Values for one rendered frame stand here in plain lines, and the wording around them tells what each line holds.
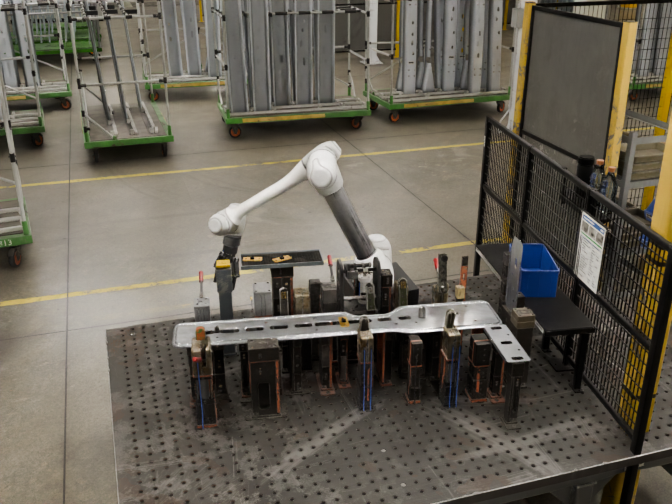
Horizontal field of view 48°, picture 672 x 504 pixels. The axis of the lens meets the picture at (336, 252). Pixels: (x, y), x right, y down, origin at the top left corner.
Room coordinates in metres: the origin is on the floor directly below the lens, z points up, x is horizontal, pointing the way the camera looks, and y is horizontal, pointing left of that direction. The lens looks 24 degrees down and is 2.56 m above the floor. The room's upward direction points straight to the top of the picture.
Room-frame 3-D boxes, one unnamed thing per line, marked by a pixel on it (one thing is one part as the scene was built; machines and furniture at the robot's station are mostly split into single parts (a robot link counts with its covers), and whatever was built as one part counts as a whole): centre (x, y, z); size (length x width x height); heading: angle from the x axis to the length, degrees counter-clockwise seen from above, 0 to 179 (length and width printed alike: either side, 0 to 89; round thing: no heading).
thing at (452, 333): (2.65, -0.47, 0.87); 0.12 x 0.09 x 0.35; 9
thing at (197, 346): (2.52, 0.52, 0.88); 0.15 x 0.11 x 0.36; 9
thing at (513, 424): (2.51, -0.70, 0.84); 0.11 x 0.06 x 0.29; 9
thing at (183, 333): (2.78, -0.01, 1.00); 1.38 x 0.22 x 0.02; 99
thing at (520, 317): (2.78, -0.78, 0.88); 0.08 x 0.08 x 0.36; 9
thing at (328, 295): (2.98, 0.03, 0.89); 0.13 x 0.11 x 0.38; 9
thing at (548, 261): (3.11, -0.89, 1.10); 0.30 x 0.17 x 0.13; 179
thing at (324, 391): (2.78, 0.05, 0.84); 0.17 x 0.06 x 0.29; 9
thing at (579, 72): (5.25, -1.61, 1.00); 1.34 x 0.14 x 2.00; 18
